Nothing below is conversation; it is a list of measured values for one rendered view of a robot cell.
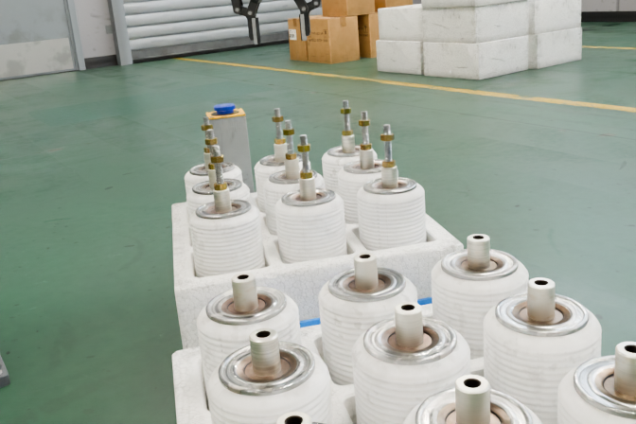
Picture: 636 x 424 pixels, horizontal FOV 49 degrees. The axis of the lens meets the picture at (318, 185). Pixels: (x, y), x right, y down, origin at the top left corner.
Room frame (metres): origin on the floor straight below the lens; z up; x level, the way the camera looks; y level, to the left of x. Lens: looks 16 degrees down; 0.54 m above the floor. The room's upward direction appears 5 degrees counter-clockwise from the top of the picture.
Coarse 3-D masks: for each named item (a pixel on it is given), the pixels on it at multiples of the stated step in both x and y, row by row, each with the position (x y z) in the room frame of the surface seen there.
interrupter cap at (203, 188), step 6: (228, 180) 1.06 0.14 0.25; (234, 180) 1.05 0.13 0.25; (198, 186) 1.03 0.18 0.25; (204, 186) 1.03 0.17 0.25; (228, 186) 1.02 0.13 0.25; (234, 186) 1.02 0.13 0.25; (240, 186) 1.02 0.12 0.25; (198, 192) 1.00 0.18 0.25; (204, 192) 1.00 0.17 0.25; (210, 192) 0.99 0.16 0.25
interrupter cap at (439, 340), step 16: (384, 320) 0.55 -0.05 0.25; (432, 320) 0.54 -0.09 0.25; (368, 336) 0.52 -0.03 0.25; (384, 336) 0.52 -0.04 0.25; (432, 336) 0.52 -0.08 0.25; (448, 336) 0.51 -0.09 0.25; (368, 352) 0.50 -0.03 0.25; (384, 352) 0.50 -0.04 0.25; (400, 352) 0.49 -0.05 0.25; (416, 352) 0.49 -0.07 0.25; (432, 352) 0.49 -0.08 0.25; (448, 352) 0.49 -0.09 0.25
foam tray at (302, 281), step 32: (256, 192) 1.23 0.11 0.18; (352, 224) 1.01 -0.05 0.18; (192, 256) 0.94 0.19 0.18; (352, 256) 0.88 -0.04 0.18; (384, 256) 0.88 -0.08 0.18; (416, 256) 0.88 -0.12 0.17; (192, 288) 0.83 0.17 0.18; (224, 288) 0.83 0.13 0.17; (288, 288) 0.85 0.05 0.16; (320, 288) 0.86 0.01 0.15; (416, 288) 0.88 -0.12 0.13; (192, 320) 0.83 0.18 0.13
